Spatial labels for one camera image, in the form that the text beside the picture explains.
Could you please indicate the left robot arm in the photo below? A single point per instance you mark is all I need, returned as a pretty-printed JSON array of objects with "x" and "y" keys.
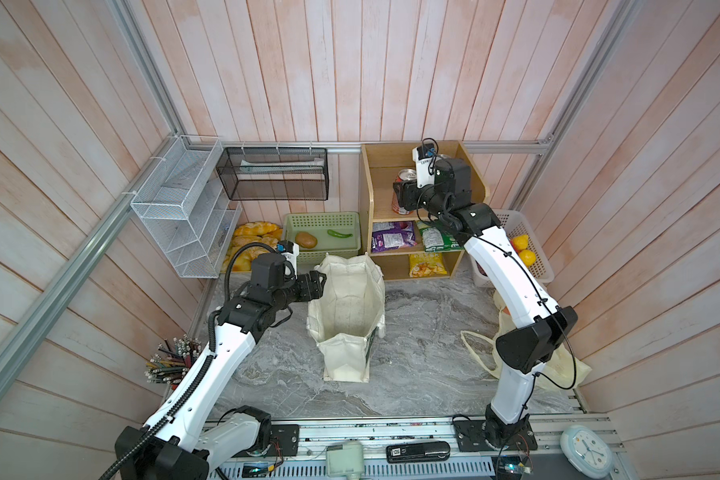
[{"x": 174, "y": 442}]

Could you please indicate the purple snack bag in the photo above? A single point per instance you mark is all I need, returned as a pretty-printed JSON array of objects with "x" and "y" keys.
[{"x": 387, "y": 236}]

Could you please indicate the green chili pepper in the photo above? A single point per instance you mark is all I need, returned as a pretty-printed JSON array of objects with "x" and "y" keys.
[{"x": 337, "y": 234}]

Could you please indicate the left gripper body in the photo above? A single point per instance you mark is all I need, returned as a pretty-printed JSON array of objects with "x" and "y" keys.
[{"x": 279, "y": 294}]

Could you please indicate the white adapter box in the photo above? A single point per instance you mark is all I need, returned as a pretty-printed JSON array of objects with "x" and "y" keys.
[{"x": 345, "y": 460}]

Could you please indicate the green plastic basket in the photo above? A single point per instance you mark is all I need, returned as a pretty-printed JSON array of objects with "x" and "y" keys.
[{"x": 317, "y": 224}]

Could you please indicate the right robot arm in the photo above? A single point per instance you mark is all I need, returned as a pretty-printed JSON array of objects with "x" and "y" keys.
[{"x": 506, "y": 415}]

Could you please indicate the white wire rack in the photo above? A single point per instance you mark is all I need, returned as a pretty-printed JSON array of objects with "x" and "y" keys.
[{"x": 183, "y": 205}]

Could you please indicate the brown potato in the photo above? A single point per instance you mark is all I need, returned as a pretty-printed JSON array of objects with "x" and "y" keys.
[{"x": 305, "y": 240}]

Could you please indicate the cream canvas tote bag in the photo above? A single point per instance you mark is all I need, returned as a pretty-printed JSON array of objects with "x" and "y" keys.
[{"x": 349, "y": 316}]

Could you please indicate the yellow plastic grocery bag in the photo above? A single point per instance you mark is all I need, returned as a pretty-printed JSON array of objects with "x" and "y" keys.
[{"x": 524, "y": 349}]

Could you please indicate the yellow snack bag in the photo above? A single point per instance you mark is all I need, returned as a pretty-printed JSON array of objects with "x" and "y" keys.
[{"x": 426, "y": 264}]

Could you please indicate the black mesh wall basket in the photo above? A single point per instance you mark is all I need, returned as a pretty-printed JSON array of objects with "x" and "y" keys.
[{"x": 274, "y": 173}]

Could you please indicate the black barcode scanner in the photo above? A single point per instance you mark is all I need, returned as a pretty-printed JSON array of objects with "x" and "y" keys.
[{"x": 418, "y": 452}]

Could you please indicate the red soda can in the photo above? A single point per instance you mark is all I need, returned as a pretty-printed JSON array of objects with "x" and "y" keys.
[{"x": 405, "y": 174}]

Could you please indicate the green snack bag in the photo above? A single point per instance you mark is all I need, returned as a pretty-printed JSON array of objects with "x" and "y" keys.
[{"x": 435, "y": 240}]

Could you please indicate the white fruit basket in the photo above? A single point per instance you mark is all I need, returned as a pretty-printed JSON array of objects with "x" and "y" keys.
[{"x": 521, "y": 240}]

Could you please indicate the pile of bread buns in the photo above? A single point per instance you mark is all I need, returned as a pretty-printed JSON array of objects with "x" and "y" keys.
[{"x": 262, "y": 232}]

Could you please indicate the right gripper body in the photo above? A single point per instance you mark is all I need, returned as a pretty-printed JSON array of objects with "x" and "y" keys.
[{"x": 427, "y": 196}]

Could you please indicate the wooden shelf unit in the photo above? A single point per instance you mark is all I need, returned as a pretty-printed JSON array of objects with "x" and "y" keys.
[{"x": 381, "y": 163}]

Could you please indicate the yellow lemon toy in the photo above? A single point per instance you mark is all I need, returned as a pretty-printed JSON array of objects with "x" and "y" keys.
[{"x": 528, "y": 257}]

